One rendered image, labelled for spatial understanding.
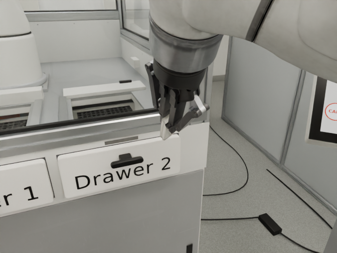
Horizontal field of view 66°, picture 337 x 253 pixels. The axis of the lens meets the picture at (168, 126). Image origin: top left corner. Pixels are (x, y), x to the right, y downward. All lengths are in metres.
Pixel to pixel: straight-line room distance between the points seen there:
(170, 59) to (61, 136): 0.36
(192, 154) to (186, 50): 0.46
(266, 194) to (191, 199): 1.25
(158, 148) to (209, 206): 1.22
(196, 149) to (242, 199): 1.24
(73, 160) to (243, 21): 0.48
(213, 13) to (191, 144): 0.50
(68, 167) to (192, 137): 0.31
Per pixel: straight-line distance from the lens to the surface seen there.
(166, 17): 0.28
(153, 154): 0.65
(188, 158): 0.72
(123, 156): 0.61
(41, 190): 0.66
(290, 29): 0.23
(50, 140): 0.62
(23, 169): 0.63
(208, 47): 0.31
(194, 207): 0.85
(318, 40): 0.23
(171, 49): 0.30
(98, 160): 0.62
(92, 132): 0.61
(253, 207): 1.89
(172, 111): 0.44
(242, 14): 0.24
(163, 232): 0.87
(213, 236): 1.66
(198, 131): 0.69
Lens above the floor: 1.24
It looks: 26 degrees down
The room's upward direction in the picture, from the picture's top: straight up
